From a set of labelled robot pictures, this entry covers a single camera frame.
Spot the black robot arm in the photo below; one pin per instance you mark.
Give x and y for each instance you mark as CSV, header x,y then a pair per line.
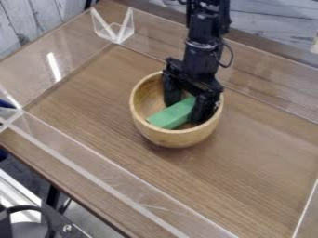
x,y
207,22

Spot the brown wooden bowl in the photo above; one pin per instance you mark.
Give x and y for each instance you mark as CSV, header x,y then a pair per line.
x,y
146,103

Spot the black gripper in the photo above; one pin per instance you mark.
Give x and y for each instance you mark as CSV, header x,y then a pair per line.
x,y
194,75

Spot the black table leg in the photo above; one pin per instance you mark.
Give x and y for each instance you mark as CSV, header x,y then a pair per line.
x,y
52,197

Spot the clear acrylic tray barrier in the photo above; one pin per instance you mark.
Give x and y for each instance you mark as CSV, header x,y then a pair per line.
x,y
245,184

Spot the green rectangular block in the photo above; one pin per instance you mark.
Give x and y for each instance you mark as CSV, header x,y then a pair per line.
x,y
174,115

